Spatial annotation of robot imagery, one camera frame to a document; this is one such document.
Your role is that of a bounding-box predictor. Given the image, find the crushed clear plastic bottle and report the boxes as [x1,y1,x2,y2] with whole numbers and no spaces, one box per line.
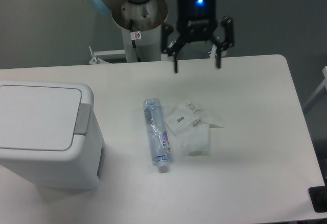
[143,98,171,173]

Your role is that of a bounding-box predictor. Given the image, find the white pedestal base frame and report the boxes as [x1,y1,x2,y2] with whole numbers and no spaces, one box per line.
[89,40,227,65]

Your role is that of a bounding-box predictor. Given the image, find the white folded tissue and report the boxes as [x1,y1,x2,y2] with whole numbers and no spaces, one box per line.
[181,124,209,156]

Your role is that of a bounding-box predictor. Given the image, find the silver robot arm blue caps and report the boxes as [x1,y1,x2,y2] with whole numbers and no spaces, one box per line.
[88,0,235,68]

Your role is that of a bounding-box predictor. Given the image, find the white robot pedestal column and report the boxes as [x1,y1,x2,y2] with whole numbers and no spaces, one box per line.
[121,26,161,63]

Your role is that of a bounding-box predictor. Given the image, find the crumpled white paper wrapper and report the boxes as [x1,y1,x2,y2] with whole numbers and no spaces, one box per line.
[165,101,226,134]

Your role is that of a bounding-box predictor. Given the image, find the white frame at right edge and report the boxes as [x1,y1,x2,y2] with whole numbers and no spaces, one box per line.
[302,66,326,114]

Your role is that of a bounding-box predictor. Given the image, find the black clamp at table edge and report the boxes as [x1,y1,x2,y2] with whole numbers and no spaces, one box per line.
[309,186,326,213]

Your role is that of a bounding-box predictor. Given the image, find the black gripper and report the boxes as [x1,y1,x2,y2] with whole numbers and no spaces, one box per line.
[160,0,235,73]

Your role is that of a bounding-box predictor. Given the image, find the white push-button trash can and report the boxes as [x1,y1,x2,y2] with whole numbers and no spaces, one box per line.
[1,80,105,189]

